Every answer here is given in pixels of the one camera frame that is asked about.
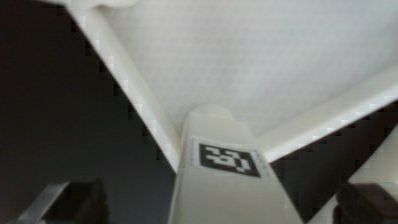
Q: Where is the white desk leg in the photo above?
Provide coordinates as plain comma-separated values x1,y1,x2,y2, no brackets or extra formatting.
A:
97,0,140,8
166,105,303,224

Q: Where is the white fixture wall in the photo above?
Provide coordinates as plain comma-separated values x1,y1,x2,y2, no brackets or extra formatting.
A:
307,131,398,224

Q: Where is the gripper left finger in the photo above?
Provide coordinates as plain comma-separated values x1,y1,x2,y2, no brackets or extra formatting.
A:
13,180,109,224

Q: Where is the white desk tabletop tray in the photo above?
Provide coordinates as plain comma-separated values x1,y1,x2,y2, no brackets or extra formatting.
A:
42,0,398,161

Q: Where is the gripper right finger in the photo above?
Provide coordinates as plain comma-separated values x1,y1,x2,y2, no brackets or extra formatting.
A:
331,183,398,224

